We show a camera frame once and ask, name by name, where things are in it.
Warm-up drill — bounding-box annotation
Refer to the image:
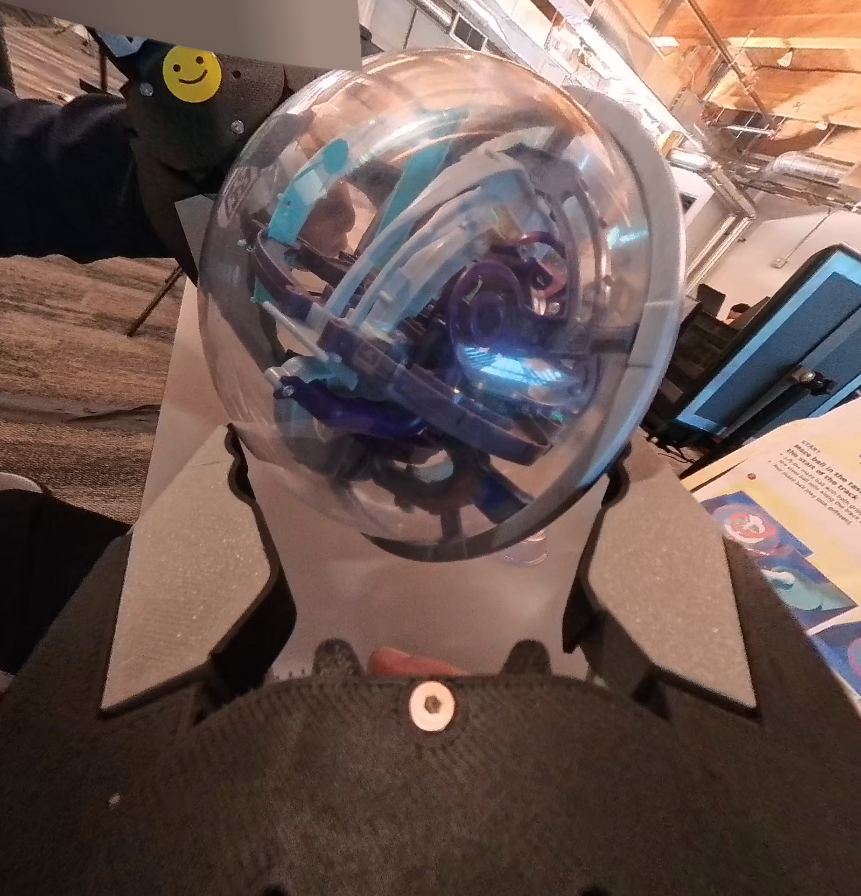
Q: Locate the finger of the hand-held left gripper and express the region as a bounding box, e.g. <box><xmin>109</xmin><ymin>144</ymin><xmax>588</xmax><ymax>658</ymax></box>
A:
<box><xmin>174</xmin><ymin>192</ymin><xmax>218</xmax><ymax>282</ymax></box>

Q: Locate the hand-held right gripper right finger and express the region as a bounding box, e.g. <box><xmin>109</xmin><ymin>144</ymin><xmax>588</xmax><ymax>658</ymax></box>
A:
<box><xmin>563</xmin><ymin>441</ymin><xmax>758</xmax><ymax>713</ymax></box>

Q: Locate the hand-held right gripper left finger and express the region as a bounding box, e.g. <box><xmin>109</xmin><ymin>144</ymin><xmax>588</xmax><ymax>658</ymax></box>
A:
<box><xmin>101</xmin><ymin>426</ymin><xmax>297</xmax><ymax>715</ymax></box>

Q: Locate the clear plastic maze ball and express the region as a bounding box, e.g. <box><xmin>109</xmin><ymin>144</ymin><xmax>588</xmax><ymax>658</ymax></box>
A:
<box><xmin>198</xmin><ymin>48</ymin><xmax>686</xmax><ymax>565</ymax></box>

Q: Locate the printed instruction sheet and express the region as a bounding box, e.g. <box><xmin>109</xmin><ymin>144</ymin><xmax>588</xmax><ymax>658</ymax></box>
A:
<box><xmin>684</xmin><ymin>394</ymin><xmax>861</xmax><ymax>743</ymax></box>

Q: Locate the blue partition panel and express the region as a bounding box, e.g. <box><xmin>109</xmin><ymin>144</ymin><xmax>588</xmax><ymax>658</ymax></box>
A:
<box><xmin>672</xmin><ymin>241</ymin><xmax>861</xmax><ymax>436</ymax></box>

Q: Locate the silver air duct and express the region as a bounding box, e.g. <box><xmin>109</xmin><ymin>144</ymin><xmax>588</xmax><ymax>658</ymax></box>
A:
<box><xmin>710</xmin><ymin>149</ymin><xmax>861</xmax><ymax>235</ymax></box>

